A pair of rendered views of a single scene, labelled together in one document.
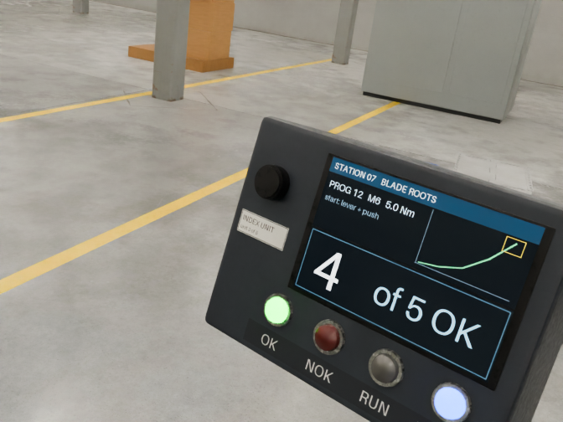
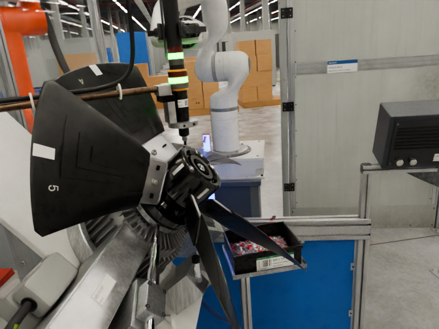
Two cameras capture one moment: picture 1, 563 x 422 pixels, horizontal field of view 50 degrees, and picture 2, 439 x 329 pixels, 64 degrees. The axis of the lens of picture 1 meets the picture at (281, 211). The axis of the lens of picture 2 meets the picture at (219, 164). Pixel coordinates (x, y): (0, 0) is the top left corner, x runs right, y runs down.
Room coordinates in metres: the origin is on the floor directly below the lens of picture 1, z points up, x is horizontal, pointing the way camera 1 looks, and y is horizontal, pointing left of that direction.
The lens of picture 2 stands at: (1.08, -1.21, 1.46)
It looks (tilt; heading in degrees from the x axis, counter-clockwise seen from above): 18 degrees down; 151
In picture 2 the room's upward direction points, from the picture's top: 5 degrees counter-clockwise
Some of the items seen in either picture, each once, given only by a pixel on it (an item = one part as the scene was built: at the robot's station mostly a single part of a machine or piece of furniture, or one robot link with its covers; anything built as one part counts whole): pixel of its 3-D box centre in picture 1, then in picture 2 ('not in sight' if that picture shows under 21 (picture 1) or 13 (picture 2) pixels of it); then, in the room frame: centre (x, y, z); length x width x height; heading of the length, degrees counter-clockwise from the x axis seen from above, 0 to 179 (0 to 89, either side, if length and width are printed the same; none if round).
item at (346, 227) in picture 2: not in sight; (242, 229); (0.10, -0.58, 0.82); 0.90 x 0.04 x 0.08; 54
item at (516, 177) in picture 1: (485, 198); not in sight; (3.34, -1.15, 0.31); 0.60 x 0.42 x 0.33; 164
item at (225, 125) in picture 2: not in sight; (225, 130); (-0.23, -0.43, 1.12); 0.19 x 0.19 x 0.18
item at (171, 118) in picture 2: not in sight; (176, 105); (0.33, -0.88, 1.34); 0.09 x 0.07 x 0.10; 89
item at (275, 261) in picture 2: not in sight; (260, 247); (0.27, -0.62, 0.85); 0.22 x 0.17 x 0.07; 70
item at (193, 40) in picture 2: not in sight; (181, 32); (0.24, -0.81, 1.50); 0.11 x 0.10 x 0.07; 144
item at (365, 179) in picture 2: not in sight; (364, 191); (0.35, -0.23, 0.96); 0.03 x 0.03 x 0.20; 54
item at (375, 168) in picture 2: not in sight; (398, 167); (0.41, -0.15, 1.04); 0.24 x 0.03 x 0.03; 54
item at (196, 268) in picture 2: not in sight; (196, 268); (0.44, -0.93, 0.99); 0.02 x 0.02 x 0.06
